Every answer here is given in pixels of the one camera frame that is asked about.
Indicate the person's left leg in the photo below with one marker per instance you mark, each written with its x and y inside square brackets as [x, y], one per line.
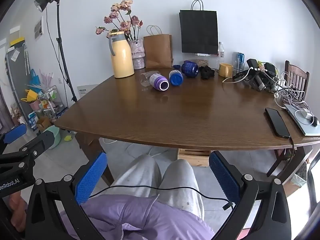
[137, 172]

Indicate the grey refrigerator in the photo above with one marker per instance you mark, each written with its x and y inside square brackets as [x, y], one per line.
[17, 85]

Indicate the yellow floor toy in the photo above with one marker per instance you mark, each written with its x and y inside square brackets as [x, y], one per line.
[68, 138]

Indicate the black smartphone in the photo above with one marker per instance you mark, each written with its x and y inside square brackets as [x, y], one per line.
[277, 122]

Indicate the black paper bag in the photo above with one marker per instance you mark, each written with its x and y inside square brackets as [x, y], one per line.
[198, 32]

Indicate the purple jacket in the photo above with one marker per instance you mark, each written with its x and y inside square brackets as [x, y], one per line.
[140, 220]

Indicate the wooden crate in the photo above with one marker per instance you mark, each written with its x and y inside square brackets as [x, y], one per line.
[193, 158]

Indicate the dark blue bottle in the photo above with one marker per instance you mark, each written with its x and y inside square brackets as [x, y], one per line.
[189, 68]

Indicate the black charger box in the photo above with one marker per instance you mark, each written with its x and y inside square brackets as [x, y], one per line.
[252, 64]
[270, 68]

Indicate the grey laptop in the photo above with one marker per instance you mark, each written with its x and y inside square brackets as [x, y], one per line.
[303, 127]

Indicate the white power adapter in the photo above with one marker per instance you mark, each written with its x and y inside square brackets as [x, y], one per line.
[308, 116]

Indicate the green bin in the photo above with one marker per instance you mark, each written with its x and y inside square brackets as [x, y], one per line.
[57, 136]

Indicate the storage cart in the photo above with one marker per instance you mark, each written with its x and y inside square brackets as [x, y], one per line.
[52, 102]

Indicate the pink marbled vase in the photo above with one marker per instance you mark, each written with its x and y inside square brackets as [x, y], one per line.
[137, 53]

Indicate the white wall panel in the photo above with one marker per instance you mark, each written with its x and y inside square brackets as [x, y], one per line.
[38, 28]

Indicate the pink artificial flowers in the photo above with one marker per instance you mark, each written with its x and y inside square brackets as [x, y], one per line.
[122, 25]

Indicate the clear water bottle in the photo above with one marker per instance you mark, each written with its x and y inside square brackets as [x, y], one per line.
[220, 53]

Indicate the yellow mug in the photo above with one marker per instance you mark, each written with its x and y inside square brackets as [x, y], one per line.
[226, 70]

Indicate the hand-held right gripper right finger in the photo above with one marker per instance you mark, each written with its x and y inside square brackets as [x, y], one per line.
[223, 177]

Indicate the brown paper bag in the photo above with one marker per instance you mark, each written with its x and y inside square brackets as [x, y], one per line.
[157, 51]

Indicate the grey electronic device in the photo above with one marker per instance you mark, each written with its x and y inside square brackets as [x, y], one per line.
[260, 82]

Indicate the white floor appliance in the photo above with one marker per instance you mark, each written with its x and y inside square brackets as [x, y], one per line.
[83, 91]

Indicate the yellow box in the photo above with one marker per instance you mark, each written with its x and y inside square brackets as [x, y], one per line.
[17, 42]

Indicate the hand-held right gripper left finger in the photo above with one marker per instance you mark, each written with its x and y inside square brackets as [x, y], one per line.
[91, 177]

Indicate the person's right leg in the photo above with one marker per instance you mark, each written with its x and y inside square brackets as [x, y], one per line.
[182, 182]

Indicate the person's leg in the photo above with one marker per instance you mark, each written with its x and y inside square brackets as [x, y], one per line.
[137, 172]
[182, 182]

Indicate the black stick device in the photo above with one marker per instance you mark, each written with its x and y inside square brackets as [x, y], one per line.
[239, 76]

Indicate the person's left hand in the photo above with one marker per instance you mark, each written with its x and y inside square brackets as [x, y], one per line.
[17, 211]

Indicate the cardboard box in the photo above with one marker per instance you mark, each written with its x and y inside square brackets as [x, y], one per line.
[43, 123]

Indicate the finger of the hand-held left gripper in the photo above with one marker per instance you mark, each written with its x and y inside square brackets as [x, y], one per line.
[37, 143]
[15, 133]

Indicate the black cloth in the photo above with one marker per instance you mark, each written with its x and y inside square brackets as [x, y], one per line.
[207, 73]

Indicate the yellow thermos jug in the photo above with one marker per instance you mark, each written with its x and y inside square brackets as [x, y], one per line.
[122, 60]

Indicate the brown textured pad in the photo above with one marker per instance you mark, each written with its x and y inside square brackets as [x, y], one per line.
[202, 62]

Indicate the clear drinking glass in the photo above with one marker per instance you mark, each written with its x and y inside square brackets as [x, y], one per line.
[237, 66]

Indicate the wooden chair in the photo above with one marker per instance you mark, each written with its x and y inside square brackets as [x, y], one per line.
[297, 77]

